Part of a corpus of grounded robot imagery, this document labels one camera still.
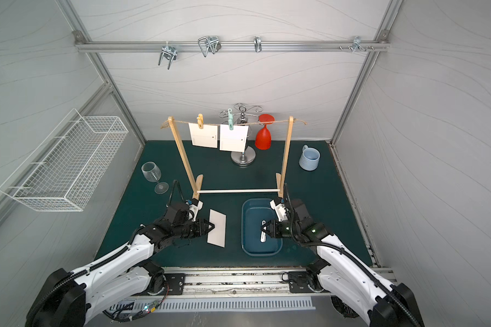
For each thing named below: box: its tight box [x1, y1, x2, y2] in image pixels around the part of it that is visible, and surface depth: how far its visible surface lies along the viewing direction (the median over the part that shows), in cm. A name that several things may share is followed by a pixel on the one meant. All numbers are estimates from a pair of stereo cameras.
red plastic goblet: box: [255, 113, 276, 151], surface depth 100 cm
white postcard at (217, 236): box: [206, 208, 227, 248], surface depth 87 cm
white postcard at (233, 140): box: [219, 123, 249, 153], surface depth 75 cm
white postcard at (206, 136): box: [188, 122, 219, 148], surface depth 73 cm
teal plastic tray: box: [240, 198, 284, 257], surface depth 89 cm
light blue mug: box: [299, 144, 321, 171], surface depth 109 cm
